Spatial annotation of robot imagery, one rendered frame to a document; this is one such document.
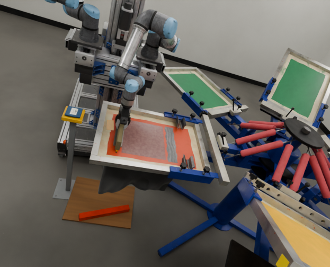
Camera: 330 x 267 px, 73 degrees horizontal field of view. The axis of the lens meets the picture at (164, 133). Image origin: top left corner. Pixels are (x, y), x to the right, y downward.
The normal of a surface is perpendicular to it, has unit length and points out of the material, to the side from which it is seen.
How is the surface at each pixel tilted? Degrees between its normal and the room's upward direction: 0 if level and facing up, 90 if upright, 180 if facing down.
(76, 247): 0
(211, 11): 90
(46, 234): 0
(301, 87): 32
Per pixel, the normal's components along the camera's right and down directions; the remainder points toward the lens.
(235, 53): 0.07, 0.68
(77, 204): 0.32, -0.71
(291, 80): 0.04, -0.34
